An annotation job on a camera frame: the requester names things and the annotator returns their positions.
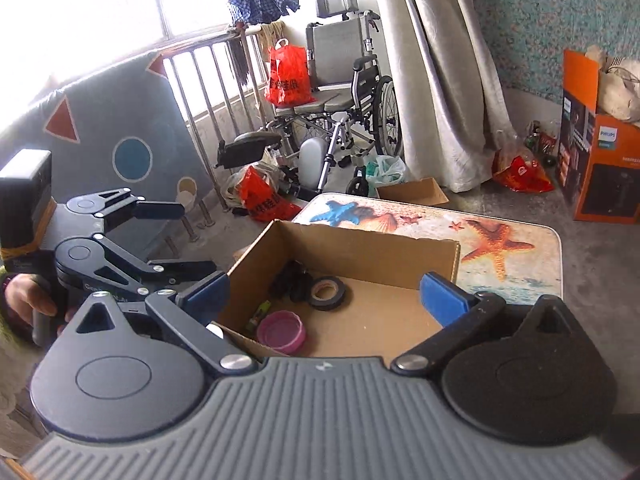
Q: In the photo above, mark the purple plastic lid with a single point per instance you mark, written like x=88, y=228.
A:
x=280, y=332

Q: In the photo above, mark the grey mat with shapes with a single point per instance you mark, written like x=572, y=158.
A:
x=110, y=125

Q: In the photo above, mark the red crumpled plastic bag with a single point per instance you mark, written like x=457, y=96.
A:
x=522, y=172

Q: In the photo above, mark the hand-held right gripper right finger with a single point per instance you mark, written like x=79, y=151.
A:
x=445, y=300

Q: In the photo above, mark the grey wheelchair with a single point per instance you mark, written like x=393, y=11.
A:
x=335, y=55

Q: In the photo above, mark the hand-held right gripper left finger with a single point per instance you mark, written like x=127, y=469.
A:
x=207, y=296

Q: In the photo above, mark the metal railing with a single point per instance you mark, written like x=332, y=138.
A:
x=210, y=90

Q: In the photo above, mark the small cardboard box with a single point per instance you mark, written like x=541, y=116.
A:
x=415, y=192

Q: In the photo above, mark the dark mop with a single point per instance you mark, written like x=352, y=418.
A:
x=239, y=60

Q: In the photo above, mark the orange appliance carton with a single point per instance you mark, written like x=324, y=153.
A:
x=610, y=170

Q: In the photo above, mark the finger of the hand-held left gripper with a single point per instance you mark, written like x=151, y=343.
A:
x=150, y=210
x=125, y=270

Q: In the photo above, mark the black tape roll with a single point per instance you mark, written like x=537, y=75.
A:
x=315, y=299

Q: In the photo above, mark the green printed tube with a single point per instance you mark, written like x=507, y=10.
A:
x=260, y=312

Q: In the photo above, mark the grey curtain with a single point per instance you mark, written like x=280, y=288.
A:
x=440, y=60

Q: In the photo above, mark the yellowish broom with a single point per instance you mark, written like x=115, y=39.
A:
x=272, y=40

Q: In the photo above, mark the green and white plastic bag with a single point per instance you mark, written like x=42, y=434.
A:
x=387, y=170

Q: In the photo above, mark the person's left hand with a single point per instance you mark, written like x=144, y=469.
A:
x=25, y=295

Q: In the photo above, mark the blue checkered umbrella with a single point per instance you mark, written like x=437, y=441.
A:
x=260, y=5

